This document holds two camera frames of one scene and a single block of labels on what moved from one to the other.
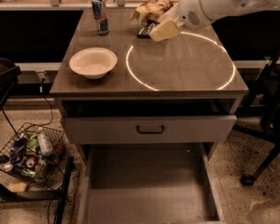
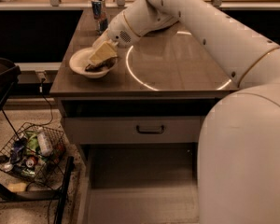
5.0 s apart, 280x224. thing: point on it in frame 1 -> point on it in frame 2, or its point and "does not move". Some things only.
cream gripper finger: [168, 15] -> [104, 37]
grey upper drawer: [147, 129] does not move
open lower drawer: [149, 184] does not move
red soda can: [31, 161] does not move
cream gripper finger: [164, 31] -> [104, 53]
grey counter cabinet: [147, 119] does not move
